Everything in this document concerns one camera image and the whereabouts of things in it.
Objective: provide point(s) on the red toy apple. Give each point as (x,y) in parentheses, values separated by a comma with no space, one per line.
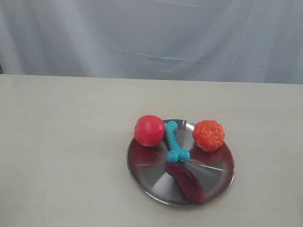
(149,130)

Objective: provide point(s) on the dark red sweet potato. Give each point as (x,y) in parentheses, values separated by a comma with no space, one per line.
(187,182)

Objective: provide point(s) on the teal toy bone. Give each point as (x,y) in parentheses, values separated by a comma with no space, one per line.
(176,152)

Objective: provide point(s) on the white backdrop cloth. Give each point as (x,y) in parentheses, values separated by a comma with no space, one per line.
(205,40)

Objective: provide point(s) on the round stainless steel plate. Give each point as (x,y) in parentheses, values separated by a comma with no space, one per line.
(214,170)

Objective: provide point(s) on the orange bumpy toy fruit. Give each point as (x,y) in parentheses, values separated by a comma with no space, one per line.
(208,135)

